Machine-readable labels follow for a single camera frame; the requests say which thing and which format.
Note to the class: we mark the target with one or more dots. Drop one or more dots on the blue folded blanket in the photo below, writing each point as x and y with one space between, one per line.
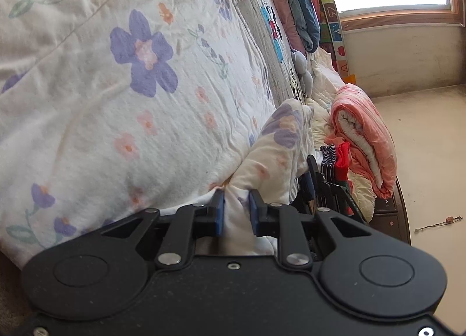
306 23

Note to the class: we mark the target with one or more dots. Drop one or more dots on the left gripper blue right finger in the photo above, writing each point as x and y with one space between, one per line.
294 232

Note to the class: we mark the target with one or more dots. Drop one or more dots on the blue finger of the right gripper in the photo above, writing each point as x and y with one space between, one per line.
340 200
319 196

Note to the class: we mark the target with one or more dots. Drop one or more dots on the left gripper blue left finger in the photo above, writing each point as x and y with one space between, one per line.
177 234

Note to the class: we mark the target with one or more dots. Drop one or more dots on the red striped folded clothes stack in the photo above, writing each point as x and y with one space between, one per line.
335 162

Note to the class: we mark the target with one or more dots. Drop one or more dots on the Mickey Mouse plush blanket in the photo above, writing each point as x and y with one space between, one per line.
267 29

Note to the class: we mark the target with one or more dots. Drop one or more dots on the pink white rolled quilt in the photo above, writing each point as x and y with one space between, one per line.
356 120

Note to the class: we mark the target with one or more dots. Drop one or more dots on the light blue plush toy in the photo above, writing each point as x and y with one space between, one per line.
301 68

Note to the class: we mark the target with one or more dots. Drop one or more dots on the white floral quilted pajama garment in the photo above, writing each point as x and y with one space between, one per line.
112 106

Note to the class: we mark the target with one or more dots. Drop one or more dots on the colourful alphabet play mat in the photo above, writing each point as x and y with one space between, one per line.
332 38

